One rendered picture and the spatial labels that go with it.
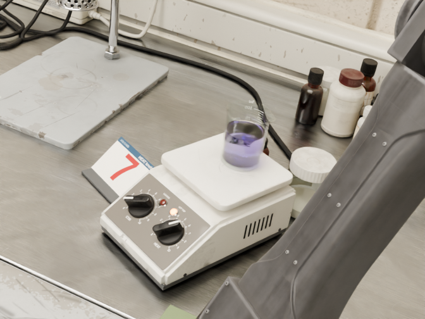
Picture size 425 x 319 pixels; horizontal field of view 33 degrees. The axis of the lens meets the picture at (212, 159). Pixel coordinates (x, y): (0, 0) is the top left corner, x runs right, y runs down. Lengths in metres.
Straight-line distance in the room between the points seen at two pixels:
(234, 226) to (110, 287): 0.15
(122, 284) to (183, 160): 0.16
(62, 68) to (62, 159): 0.25
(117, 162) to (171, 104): 0.22
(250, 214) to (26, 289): 0.26
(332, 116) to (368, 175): 0.66
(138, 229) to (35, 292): 0.13
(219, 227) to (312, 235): 0.33
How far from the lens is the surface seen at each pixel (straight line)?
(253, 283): 0.52
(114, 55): 1.24
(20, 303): 0.80
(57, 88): 1.15
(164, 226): 0.80
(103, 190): 0.94
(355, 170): 0.48
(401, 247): 0.96
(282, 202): 0.87
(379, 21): 1.25
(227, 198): 0.81
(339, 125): 1.13
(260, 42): 1.28
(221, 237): 0.82
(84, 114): 1.08
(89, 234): 0.88
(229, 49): 1.31
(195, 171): 0.85
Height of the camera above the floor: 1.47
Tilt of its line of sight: 34 degrees down
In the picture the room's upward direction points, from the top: 9 degrees clockwise
